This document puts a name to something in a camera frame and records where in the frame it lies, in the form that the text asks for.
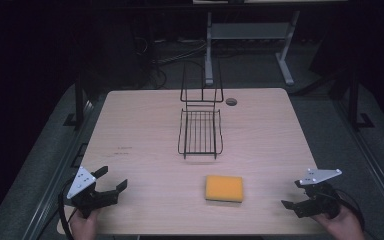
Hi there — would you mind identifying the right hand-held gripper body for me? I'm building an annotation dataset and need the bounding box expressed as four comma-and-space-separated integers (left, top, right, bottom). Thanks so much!
298, 167, 343, 220

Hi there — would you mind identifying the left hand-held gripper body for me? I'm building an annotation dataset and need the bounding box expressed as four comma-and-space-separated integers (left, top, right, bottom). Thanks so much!
65, 165, 120, 220

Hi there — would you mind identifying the yellow sponge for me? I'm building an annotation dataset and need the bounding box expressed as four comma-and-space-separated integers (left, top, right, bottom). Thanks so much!
204, 174, 245, 203

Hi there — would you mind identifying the black wire rack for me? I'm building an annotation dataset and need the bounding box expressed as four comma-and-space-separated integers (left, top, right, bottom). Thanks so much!
177, 59, 225, 160

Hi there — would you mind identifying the person's left hand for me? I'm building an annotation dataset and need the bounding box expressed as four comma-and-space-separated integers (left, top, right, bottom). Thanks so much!
69, 209, 100, 240

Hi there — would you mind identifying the person's right hand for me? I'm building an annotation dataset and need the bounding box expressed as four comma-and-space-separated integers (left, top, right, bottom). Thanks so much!
311, 203, 366, 240

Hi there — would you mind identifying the grey metal stand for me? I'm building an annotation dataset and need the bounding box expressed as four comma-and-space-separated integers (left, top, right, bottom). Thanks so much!
204, 10, 302, 87

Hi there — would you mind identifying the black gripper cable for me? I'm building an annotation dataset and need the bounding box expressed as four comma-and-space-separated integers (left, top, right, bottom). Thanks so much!
57, 179, 80, 240

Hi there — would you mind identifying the aluminium frame rail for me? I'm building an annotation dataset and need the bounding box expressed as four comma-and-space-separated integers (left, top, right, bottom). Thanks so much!
21, 99, 96, 240
335, 99, 384, 233

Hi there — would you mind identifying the black upright post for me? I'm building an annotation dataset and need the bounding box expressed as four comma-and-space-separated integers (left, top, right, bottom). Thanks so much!
62, 77, 86, 130
347, 74, 376, 132

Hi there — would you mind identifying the bundle of floor cables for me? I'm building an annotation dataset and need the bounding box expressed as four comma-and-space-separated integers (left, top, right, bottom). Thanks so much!
132, 35, 208, 90

